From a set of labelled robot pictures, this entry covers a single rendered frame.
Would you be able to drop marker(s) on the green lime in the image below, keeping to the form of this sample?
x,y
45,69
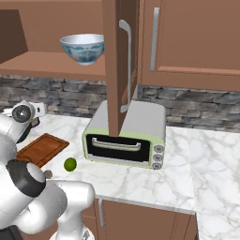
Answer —
x,y
70,164

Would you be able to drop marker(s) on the brown open wall cabinet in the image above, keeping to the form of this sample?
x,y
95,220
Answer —
x,y
47,65

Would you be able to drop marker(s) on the brown open cabinet door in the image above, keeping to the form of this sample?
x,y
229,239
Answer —
x,y
112,78

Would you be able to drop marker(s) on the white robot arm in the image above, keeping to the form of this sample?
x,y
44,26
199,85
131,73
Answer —
x,y
34,203

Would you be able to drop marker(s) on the brown wooden cutting board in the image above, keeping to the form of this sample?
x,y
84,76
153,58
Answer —
x,y
42,149

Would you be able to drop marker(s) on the brown base cabinet door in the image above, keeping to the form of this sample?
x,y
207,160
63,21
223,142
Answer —
x,y
140,222

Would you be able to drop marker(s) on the brown closed cabinet door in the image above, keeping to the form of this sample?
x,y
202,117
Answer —
x,y
200,37

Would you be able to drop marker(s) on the green and silver toaster oven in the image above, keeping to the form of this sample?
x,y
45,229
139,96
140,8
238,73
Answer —
x,y
140,120

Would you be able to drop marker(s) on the white bowl with blue pattern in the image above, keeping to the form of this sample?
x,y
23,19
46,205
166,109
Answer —
x,y
82,50

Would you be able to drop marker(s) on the brown garlic bulb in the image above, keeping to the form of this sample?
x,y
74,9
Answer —
x,y
48,174

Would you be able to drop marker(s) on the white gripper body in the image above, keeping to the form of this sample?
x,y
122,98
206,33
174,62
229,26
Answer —
x,y
39,109

